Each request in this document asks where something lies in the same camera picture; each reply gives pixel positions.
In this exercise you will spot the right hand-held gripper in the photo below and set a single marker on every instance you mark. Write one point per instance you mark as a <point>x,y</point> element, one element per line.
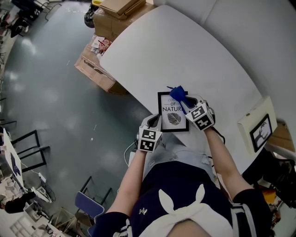
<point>199,115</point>

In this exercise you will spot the white table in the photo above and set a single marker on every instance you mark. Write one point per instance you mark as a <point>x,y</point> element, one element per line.
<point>173,46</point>

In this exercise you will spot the blue chair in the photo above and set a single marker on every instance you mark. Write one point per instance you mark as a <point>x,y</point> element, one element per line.
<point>88,203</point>

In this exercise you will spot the brown round stool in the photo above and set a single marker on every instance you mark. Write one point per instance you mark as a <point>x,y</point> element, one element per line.
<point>83,218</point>

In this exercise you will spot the black picture frame nature print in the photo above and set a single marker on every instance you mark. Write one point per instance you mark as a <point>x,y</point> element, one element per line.
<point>173,120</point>

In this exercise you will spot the person's left forearm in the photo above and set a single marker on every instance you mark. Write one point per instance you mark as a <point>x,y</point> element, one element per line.
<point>129,180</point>

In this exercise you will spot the open brown cardboard box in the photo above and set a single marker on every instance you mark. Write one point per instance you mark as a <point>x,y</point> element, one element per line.
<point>99,78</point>

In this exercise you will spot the black office chair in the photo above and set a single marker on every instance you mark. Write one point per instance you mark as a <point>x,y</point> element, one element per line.
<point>277,176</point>

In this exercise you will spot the orange bag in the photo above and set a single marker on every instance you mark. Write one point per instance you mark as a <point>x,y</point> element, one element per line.
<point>270,195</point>

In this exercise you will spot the pile of plastic packets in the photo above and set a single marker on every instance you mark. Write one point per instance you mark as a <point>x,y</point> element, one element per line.
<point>101,45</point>

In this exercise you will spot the white foam board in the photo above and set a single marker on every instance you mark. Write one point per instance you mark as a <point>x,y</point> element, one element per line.
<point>282,150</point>

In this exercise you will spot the person's navy shirt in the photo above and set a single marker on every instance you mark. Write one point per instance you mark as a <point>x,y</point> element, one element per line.
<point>175,180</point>

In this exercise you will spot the white power strip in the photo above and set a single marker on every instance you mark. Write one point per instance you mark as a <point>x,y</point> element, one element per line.
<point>42,177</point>

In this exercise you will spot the black legged work table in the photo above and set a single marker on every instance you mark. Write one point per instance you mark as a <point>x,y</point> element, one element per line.
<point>8,143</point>

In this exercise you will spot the yellow container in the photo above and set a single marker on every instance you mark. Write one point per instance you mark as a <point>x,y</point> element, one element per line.
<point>96,1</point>

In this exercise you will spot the cream flat box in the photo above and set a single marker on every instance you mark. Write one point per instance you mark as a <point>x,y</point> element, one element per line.
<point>254,115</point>

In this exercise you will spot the flat cardboard box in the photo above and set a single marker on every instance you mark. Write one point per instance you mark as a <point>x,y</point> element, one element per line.
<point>136,10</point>
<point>115,5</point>

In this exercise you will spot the black-framed deer antler picture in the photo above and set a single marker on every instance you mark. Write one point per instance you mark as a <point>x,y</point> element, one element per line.
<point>261,133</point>

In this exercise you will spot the clothes rack with dark jackets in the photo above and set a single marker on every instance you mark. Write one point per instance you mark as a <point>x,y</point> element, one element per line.
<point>22,2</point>

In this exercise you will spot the person's right forearm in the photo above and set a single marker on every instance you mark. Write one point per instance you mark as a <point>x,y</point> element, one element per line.
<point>224,162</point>

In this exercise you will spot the large cardboard box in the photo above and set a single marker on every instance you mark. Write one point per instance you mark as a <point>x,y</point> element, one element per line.
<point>108,25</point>

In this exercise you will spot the person's light jeans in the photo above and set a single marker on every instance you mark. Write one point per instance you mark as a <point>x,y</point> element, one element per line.
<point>180,152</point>

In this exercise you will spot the blue cloth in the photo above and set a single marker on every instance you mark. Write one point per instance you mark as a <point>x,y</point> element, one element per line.
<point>176,95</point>

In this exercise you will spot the dark blue fabric piece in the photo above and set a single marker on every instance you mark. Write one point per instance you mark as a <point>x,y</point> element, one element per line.
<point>15,167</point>

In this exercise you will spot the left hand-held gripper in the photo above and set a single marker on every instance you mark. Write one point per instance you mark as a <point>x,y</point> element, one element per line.
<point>148,139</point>

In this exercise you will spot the black trash bag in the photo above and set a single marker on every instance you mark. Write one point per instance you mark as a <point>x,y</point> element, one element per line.
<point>89,18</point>

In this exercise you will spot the wide brown cardboard box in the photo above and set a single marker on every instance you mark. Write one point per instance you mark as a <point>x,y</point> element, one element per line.
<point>279,136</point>

